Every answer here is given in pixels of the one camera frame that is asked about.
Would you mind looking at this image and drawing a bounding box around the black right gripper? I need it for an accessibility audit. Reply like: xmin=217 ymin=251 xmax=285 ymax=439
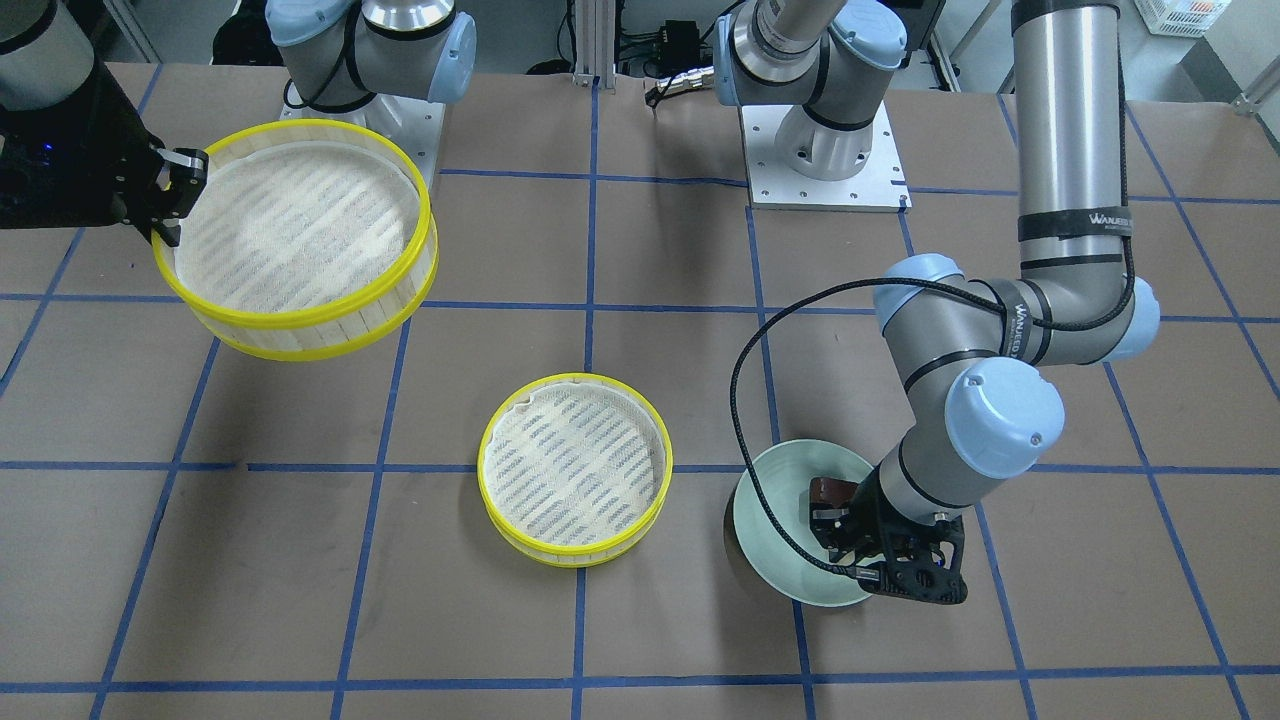
xmin=1 ymin=65 xmax=210 ymax=249

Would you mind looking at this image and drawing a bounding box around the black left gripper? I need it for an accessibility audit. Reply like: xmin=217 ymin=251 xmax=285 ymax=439
xmin=809 ymin=470 xmax=968 ymax=605

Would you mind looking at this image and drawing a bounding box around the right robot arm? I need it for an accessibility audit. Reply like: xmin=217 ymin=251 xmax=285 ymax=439
xmin=1 ymin=1 xmax=477 ymax=247

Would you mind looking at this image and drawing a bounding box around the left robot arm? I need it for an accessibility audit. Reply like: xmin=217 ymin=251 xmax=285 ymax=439
xmin=731 ymin=1 xmax=1161 ymax=607

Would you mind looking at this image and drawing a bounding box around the brown chocolate bun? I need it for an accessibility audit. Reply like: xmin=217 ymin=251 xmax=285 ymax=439
xmin=808 ymin=477 xmax=859 ymax=512

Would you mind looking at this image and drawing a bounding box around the light green plate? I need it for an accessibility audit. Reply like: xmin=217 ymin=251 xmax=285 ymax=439
xmin=733 ymin=439 xmax=872 ymax=607

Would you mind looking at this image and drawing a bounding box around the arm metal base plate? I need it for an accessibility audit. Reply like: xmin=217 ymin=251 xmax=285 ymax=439
xmin=740 ymin=104 xmax=913 ymax=213
xmin=279 ymin=94 xmax=451 ymax=193

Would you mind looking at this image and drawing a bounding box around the black braided cable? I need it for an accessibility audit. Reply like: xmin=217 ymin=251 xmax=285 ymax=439
xmin=730 ymin=277 xmax=1140 ymax=583

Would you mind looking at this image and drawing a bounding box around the aluminium frame post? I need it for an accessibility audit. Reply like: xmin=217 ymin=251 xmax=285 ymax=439
xmin=570 ymin=0 xmax=620 ymax=92

